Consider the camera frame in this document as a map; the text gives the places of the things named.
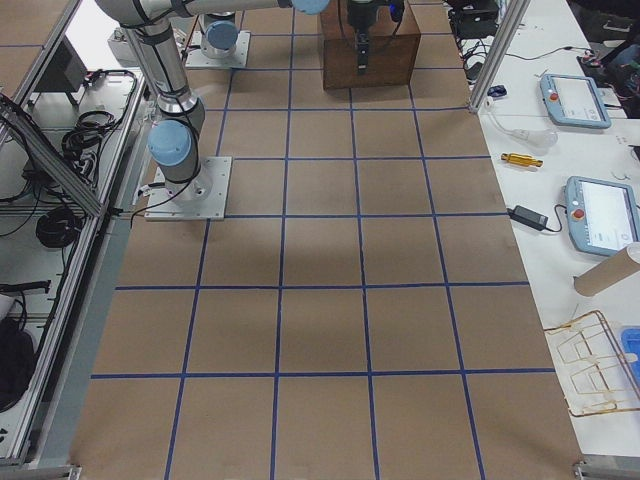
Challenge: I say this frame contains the dark wooden drawer cabinet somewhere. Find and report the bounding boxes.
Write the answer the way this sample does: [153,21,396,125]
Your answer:
[318,1,421,90]

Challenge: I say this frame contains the cardboard tube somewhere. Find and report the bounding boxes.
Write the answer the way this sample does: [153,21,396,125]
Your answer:
[573,242,639,297]

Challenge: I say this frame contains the teach pendant tablet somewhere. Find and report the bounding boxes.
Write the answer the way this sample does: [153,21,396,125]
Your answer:
[564,176,639,256]
[539,74,611,130]

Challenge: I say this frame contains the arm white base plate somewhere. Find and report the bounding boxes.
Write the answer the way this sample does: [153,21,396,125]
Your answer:
[185,30,251,70]
[144,156,233,221]

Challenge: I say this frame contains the small blue device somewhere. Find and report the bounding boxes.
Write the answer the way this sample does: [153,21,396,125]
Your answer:
[487,85,507,98]

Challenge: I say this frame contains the clear light bulb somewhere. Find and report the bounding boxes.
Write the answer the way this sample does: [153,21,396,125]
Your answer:
[488,112,558,149]

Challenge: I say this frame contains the black power adapter brick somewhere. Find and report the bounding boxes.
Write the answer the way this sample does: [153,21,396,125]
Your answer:
[507,205,548,231]

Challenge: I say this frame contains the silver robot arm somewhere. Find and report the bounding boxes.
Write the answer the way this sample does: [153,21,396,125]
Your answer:
[98,1,328,200]
[198,11,239,58]

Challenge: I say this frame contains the far teach pendant tablet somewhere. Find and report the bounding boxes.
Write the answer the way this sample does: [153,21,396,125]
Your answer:
[539,74,611,130]

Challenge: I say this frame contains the aluminium frame post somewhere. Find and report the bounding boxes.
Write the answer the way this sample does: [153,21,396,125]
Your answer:
[468,0,530,113]

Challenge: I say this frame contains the gold wire rack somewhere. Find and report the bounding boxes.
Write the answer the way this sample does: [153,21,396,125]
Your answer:
[544,310,639,418]

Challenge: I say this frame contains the blue plastic tray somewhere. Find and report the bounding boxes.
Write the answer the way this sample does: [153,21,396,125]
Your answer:
[620,326,640,382]

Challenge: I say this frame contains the near teach pendant tablet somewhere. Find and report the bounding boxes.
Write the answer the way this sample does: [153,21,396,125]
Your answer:
[564,176,639,256]

